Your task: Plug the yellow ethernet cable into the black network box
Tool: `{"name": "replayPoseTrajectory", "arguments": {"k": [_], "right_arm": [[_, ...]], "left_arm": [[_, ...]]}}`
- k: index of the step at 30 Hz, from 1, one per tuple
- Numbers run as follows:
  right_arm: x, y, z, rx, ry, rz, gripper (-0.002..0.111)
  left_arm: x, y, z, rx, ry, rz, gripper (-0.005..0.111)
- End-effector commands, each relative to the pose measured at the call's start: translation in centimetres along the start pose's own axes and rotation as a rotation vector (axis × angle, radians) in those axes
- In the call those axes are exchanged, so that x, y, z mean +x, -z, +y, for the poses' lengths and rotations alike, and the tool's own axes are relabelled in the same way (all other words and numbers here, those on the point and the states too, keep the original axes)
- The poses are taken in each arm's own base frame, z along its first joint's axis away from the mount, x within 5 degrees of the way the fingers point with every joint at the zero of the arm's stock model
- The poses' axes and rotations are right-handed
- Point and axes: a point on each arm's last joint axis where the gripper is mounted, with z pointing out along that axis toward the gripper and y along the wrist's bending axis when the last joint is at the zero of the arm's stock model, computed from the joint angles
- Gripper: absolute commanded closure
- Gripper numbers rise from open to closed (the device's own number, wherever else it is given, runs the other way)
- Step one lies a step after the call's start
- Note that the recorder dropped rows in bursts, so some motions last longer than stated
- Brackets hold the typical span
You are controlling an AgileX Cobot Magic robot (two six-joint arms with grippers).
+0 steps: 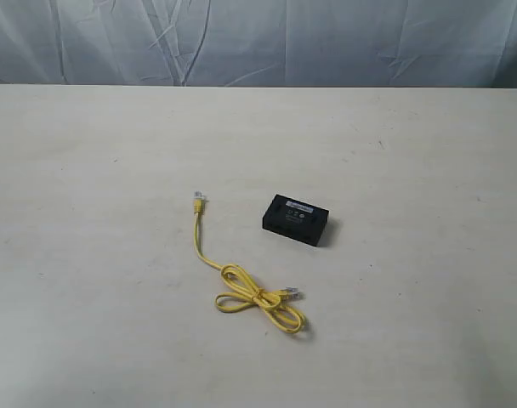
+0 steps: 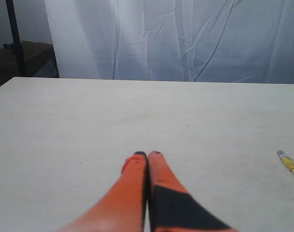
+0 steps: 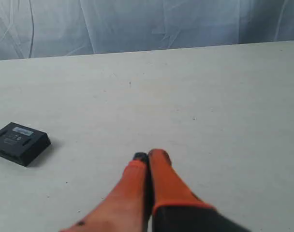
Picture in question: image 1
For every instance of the black network switch box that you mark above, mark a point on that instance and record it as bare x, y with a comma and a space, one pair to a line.
296, 220

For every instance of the grey backdrop curtain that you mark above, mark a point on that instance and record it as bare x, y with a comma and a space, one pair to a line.
260, 43

